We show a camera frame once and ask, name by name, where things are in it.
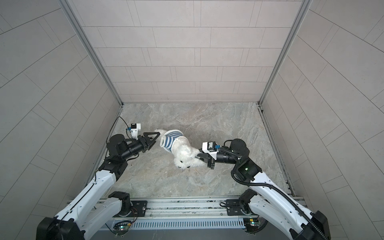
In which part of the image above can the blue white striped knit sweater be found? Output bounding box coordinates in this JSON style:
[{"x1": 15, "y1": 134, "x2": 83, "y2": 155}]
[{"x1": 160, "y1": 130, "x2": 184, "y2": 153}]

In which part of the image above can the white teddy bear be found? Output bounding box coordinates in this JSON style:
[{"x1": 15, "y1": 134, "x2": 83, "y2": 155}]
[{"x1": 155, "y1": 129, "x2": 205, "y2": 170}]

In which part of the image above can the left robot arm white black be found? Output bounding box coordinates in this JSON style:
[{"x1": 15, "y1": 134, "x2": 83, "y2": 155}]
[{"x1": 36, "y1": 132, "x2": 160, "y2": 240}]

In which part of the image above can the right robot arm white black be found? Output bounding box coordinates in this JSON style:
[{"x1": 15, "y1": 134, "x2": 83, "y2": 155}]
[{"x1": 197, "y1": 139, "x2": 331, "y2": 240}]

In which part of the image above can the right controller circuit board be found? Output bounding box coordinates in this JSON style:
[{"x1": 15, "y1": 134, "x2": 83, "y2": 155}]
[{"x1": 243, "y1": 218, "x2": 260, "y2": 233}]

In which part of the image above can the controller circuit board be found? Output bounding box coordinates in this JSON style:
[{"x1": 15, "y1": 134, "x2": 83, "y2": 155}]
[
  {"x1": 243, "y1": 218, "x2": 260, "y2": 233},
  {"x1": 113, "y1": 221, "x2": 133, "y2": 236}
]

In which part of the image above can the ventilation grille strip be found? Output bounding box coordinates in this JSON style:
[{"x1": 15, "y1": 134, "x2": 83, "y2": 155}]
[{"x1": 130, "y1": 218, "x2": 246, "y2": 230}]

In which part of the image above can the left controller circuit board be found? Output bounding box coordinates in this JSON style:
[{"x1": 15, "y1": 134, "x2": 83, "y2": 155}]
[{"x1": 113, "y1": 221, "x2": 133, "y2": 236}]

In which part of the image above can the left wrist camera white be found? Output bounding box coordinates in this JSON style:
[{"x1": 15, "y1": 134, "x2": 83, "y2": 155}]
[{"x1": 127, "y1": 124, "x2": 141, "y2": 140}]

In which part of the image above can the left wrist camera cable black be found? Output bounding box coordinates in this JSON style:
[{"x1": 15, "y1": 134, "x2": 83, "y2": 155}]
[{"x1": 94, "y1": 117, "x2": 128, "y2": 182}]

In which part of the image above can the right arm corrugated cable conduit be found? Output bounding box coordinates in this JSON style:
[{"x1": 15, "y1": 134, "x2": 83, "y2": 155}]
[{"x1": 218, "y1": 139, "x2": 329, "y2": 240}]

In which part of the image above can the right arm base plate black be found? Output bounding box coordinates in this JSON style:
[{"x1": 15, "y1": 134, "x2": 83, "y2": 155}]
[{"x1": 220, "y1": 199, "x2": 261, "y2": 218}]

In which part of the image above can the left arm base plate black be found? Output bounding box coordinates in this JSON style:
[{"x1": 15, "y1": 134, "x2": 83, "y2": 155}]
[{"x1": 113, "y1": 200, "x2": 148, "y2": 218}]

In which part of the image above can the aluminium mounting rail frame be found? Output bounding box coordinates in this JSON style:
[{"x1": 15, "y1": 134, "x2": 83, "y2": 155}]
[{"x1": 59, "y1": 196, "x2": 311, "y2": 222}]

